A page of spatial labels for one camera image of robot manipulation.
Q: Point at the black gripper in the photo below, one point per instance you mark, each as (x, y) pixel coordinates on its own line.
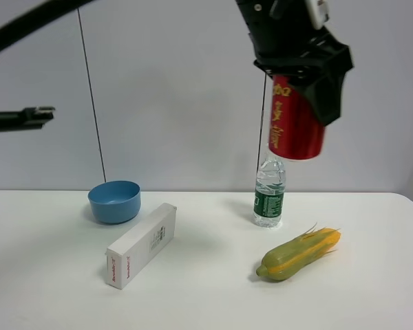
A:
(286, 43)

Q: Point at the red drink can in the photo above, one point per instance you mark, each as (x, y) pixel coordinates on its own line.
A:
(294, 131)

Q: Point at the clear water bottle green label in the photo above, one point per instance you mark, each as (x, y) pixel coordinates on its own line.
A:
(270, 187)

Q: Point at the toy corn cob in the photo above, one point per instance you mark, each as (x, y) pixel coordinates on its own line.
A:
(285, 260)

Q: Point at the blue plastic bowl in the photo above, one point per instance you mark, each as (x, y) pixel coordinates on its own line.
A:
(115, 202)

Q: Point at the white rectangular carton box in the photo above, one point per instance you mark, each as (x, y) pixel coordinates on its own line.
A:
(129, 254)

